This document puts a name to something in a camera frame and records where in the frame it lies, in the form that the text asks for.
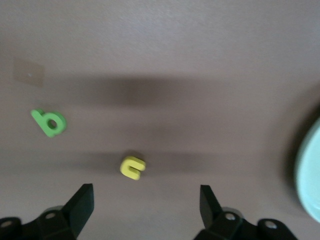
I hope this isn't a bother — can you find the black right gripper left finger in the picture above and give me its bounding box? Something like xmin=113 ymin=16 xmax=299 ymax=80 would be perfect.
xmin=0 ymin=183 xmax=95 ymax=240

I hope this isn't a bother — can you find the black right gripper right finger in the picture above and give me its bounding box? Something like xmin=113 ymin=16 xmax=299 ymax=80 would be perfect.
xmin=193 ymin=184 xmax=300 ymax=240

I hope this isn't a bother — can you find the yellow foam letter u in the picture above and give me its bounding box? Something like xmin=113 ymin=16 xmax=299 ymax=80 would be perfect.
xmin=119 ymin=155 xmax=147 ymax=181

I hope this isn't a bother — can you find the green foam letter b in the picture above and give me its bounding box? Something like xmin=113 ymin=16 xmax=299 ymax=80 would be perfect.
xmin=30 ymin=108 xmax=68 ymax=138

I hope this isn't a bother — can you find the green plate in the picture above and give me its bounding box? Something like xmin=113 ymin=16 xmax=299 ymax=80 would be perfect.
xmin=294 ymin=114 xmax=320 ymax=223

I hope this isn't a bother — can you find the brown tape patch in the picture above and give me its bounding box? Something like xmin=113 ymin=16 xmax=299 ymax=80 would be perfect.
xmin=12 ymin=57 xmax=45 ymax=88

